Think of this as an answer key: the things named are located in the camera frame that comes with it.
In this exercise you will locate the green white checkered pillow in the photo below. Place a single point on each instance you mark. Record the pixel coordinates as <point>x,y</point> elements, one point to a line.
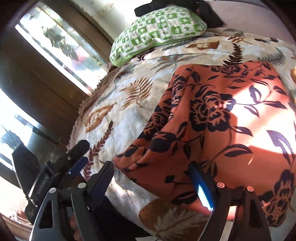
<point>163,26</point>

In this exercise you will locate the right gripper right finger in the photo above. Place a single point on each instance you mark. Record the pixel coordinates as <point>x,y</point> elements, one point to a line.
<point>204,185</point>

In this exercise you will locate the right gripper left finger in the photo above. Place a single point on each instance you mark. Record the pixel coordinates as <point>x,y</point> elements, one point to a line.
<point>98,184</point>

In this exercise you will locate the pink bed headboard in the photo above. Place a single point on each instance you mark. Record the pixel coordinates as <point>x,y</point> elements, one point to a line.
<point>250,18</point>

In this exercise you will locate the orange black floral garment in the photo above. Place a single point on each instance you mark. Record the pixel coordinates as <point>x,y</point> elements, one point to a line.
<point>237,122</point>

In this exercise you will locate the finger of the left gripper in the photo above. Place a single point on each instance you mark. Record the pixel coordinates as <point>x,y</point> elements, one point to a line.
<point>78,166</point>
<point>73,156</point>

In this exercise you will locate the cream leaf pattern blanket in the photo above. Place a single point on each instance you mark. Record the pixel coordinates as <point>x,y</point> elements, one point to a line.
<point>118,111</point>

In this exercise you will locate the stained glass window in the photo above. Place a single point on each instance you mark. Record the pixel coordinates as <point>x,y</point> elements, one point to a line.
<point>52,58</point>

